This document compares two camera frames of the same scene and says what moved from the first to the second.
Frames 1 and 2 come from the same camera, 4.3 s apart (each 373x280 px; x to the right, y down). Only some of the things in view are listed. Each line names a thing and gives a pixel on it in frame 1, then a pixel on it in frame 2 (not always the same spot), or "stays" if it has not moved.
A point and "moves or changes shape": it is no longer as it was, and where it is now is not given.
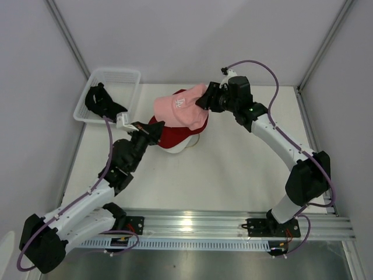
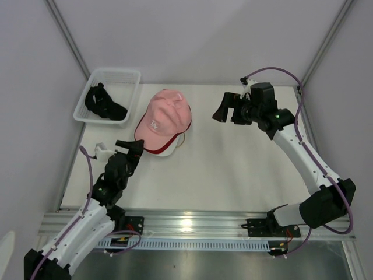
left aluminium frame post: (57, 17) stays
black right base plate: (268, 227) stays
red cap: (172, 136) to (171, 144)
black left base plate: (135, 224) stays
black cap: (98, 99) stays
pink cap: (180, 110) moves or changes shape
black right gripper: (206, 101) to (229, 101)
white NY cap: (176, 149) to (170, 150)
